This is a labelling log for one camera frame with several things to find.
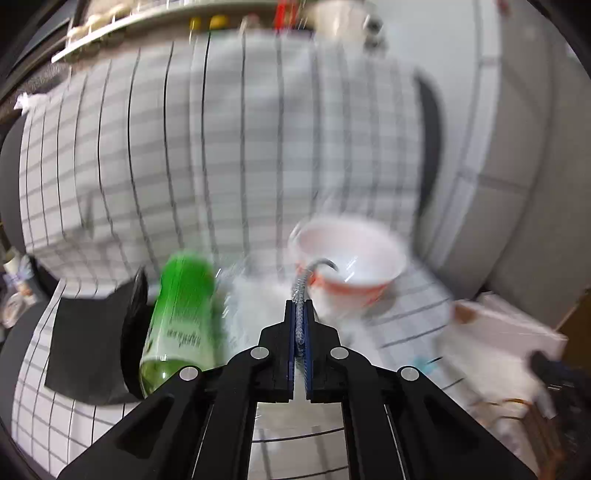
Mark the white kitchen appliance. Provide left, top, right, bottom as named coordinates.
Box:
left=309, top=0, right=389, bottom=47

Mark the green plastic bottle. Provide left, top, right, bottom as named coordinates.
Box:
left=139, top=251, right=232, bottom=398

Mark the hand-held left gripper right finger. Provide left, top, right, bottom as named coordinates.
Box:
left=305, top=299, right=539, bottom=480

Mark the white bowl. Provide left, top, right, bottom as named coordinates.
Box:
left=287, top=217, right=411, bottom=308

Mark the white plastic bag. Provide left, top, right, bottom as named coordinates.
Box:
left=14, top=92, right=47, bottom=112

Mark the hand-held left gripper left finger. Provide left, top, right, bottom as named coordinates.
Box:
left=55, top=300, right=296, bottom=480

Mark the white paper napkin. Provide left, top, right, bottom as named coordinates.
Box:
left=226, top=277, right=296, bottom=365

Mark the grey office chair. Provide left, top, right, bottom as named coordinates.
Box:
left=0, top=69, right=446, bottom=480

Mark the grey knitted glove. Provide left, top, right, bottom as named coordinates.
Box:
left=290, top=258, right=340, bottom=358

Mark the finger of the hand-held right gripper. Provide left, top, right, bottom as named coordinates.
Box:
left=530, top=351, right=591, bottom=393

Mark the white black checkered cloth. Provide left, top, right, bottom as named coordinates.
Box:
left=9, top=30, right=467, bottom=467

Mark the dark snack packet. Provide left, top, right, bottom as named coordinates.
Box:
left=120, top=268, right=160, bottom=402

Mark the white refrigerator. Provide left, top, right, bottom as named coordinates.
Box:
left=379, top=0, right=591, bottom=333

